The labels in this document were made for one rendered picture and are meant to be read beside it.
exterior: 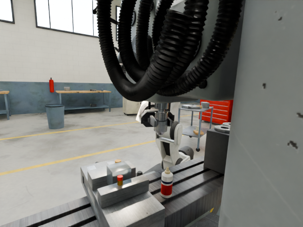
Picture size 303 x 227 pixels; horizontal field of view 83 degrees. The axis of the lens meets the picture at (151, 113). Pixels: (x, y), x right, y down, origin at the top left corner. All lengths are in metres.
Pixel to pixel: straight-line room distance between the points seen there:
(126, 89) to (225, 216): 0.16
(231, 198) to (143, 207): 0.37
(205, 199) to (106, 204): 0.38
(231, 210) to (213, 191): 0.58
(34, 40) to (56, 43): 0.70
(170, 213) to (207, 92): 0.43
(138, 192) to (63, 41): 7.84
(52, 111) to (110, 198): 4.80
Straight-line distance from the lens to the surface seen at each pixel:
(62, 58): 8.08
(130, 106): 6.72
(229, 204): 0.19
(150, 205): 0.54
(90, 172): 0.62
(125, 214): 0.51
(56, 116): 5.27
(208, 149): 0.88
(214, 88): 0.30
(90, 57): 8.34
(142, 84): 0.17
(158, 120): 0.58
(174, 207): 0.65
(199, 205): 0.72
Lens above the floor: 1.37
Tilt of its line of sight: 11 degrees down
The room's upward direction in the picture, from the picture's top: 2 degrees clockwise
